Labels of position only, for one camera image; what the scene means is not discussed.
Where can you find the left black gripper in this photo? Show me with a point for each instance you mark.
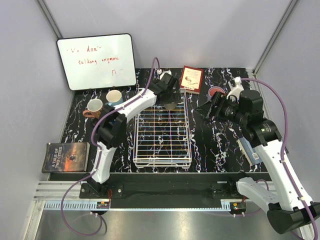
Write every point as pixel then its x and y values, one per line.
pixel 174 97

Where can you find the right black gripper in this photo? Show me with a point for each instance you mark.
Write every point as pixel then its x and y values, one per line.
pixel 208 109

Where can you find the beige ceramic mug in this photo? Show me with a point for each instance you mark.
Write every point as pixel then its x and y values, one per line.
pixel 170 106

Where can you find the pink plastic cup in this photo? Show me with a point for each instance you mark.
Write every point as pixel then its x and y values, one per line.
pixel 215 89

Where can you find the light blue ceramic mug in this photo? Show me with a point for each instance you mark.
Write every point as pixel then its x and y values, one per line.
pixel 114 98

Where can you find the salmon pink floral mug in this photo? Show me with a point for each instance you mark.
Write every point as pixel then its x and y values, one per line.
pixel 94 109

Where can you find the lavender plastic cup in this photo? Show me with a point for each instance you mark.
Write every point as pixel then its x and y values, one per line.
pixel 209 96

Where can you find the dark blue ceramic mug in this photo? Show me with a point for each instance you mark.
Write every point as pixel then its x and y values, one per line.
pixel 111 122

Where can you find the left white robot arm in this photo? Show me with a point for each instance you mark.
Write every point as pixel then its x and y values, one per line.
pixel 111 128

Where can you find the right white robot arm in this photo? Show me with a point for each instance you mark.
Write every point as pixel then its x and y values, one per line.
pixel 291 207

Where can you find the red and cream book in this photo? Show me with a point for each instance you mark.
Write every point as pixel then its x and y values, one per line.
pixel 191 79

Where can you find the light blue paperback book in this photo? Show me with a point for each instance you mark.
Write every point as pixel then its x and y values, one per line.
pixel 250 154

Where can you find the white dry-erase board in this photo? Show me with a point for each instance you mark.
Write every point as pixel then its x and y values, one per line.
pixel 97 62

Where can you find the dark Tale of Two Cities book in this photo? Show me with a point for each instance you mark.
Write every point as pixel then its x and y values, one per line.
pixel 69 157

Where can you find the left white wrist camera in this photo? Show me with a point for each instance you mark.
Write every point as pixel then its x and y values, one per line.
pixel 165 72

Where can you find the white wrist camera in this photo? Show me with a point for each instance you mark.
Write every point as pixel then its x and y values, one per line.
pixel 234 94
pixel 165 72

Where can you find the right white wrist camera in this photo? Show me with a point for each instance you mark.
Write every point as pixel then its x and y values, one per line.
pixel 234 94

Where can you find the white wire dish rack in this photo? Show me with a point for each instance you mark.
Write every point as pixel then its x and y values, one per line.
pixel 162 137

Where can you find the white slotted cable duct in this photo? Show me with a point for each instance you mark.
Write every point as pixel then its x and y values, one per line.
pixel 214 205

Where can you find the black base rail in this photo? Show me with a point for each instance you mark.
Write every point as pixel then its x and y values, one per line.
pixel 169 187

